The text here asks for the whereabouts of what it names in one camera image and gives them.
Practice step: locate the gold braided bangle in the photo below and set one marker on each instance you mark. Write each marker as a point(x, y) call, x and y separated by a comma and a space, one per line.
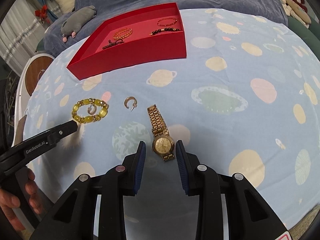
point(122, 34)

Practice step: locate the brown cardboard piece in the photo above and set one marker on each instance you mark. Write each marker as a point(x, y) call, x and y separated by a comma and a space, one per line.
point(18, 138)

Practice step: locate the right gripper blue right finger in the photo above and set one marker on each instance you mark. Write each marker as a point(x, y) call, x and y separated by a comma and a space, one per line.
point(182, 162)

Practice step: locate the white curtain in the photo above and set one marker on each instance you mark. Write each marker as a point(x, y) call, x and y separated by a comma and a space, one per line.
point(21, 32)

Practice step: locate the beige cookie plush toy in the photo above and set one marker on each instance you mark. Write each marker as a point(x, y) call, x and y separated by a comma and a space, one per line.
point(292, 9)

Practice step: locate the grey plush mole toy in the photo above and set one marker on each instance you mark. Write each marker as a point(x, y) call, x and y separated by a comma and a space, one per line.
point(76, 21)

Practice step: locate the light blue planet-print sheet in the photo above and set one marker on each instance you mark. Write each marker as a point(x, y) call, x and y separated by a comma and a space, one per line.
point(245, 99)

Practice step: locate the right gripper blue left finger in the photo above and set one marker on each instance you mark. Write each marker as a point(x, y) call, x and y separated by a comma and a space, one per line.
point(139, 165)

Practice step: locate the green sofa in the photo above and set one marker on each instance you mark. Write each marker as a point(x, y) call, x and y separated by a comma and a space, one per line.
point(310, 36)

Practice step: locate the red cardboard tray box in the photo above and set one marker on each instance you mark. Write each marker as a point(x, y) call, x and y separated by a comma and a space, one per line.
point(100, 53)

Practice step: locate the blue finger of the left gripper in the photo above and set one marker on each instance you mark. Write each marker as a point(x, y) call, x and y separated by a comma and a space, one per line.
point(57, 133)

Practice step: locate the person's left hand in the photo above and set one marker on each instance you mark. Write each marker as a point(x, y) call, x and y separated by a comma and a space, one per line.
point(10, 202)

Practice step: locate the thin gold bangle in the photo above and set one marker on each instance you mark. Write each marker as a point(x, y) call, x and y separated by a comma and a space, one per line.
point(166, 22)

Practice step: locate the gold wrist watch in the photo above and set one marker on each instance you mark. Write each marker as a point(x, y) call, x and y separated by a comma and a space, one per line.
point(163, 144)

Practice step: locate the red ribbon bow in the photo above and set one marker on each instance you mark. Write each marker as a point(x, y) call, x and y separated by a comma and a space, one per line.
point(42, 14)

